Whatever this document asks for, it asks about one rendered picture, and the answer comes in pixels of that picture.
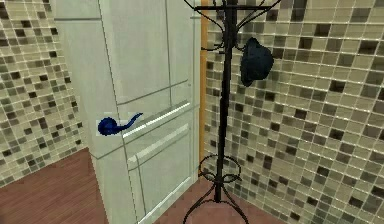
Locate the dark blue door handle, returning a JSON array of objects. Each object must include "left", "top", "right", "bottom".
[{"left": 97, "top": 112, "right": 144, "bottom": 137}]

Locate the white room door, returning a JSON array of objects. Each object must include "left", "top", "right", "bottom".
[{"left": 52, "top": 0, "right": 202, "bottom": 224}]

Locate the dark blue hat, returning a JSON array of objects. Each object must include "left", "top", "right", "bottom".
[{"left": 239, "top": 36, "right": 275, "bottom": 88}]

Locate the orange wooden door frame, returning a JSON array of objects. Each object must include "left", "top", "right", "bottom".
[{"left": 198, "top": 0, "right": 210, "bottom": 177}]

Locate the black coat stand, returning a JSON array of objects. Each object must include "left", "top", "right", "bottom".
[{"left": 182, "top": 0, "right": 283, "bottom": 224}]

